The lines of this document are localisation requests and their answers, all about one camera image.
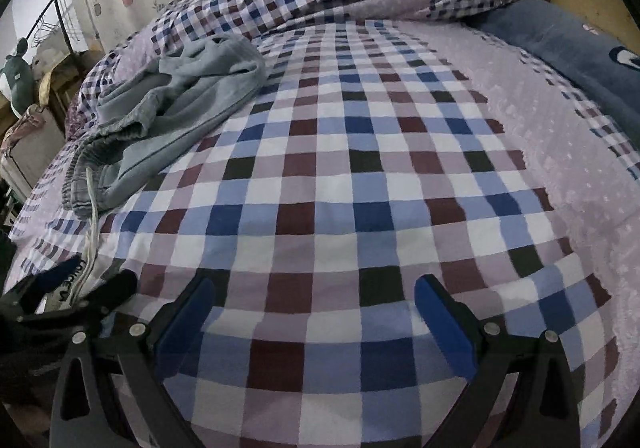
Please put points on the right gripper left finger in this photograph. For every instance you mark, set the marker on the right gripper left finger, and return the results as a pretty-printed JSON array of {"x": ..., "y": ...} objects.
[{"x": 86, "y": 409}]

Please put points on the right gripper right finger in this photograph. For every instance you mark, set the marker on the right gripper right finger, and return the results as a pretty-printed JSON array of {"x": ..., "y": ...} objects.
[{"x": 542, "y": 410}]

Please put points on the grey sweatpants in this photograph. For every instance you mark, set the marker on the grey sweatpants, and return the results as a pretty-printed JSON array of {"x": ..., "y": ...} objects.
[{"x": 147, "y": 122}]

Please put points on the black clothes rack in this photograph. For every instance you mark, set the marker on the black clothes rack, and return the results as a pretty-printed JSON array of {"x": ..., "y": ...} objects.
[{"x": 57, "y": 35}]

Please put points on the grey suitcase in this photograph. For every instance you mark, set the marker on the grey suitcase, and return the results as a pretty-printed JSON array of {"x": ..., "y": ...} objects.
[{"x": 28, "y": 148}]

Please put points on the checkered purple bed sheet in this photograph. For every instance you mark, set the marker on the checkered purple bed sheet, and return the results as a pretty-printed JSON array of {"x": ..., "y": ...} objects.
[{"x": 376, "y": 153}]

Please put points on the dark blue pillow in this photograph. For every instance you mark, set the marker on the dark blue pillow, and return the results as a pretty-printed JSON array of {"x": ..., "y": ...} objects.
[{"x": 586, "y": 55}]

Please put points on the wooden bed frame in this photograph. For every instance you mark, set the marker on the wooden bed frame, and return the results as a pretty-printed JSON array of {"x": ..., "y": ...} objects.
[{"x": 611, "y": 16}]

